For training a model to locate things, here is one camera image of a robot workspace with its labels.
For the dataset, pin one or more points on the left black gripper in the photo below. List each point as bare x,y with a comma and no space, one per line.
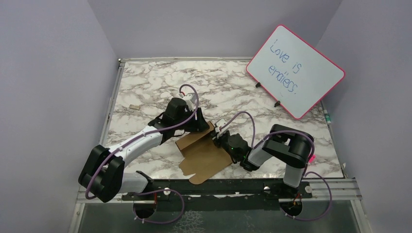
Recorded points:
201,125

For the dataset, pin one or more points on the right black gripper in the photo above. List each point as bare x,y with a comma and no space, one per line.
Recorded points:
215,140

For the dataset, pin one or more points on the brown cardboard box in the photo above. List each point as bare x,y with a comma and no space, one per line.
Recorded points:
202,159

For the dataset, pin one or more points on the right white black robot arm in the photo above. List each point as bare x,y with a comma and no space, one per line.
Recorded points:
293,147

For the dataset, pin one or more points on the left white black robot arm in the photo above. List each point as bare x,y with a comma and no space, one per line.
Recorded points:
103,174

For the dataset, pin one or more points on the pink marker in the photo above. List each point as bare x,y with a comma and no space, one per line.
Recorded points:
312,158

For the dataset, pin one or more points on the pink framed whiteboard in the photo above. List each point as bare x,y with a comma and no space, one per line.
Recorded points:
293,72

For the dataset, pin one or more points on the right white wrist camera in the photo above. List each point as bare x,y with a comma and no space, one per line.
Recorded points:
220,127

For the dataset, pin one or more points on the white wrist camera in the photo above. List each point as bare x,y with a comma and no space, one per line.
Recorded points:
190,100
220,127

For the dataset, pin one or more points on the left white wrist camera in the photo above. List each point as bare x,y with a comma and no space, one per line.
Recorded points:
190,100

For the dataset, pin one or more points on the aluminium table frame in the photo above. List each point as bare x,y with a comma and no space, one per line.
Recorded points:
225,88

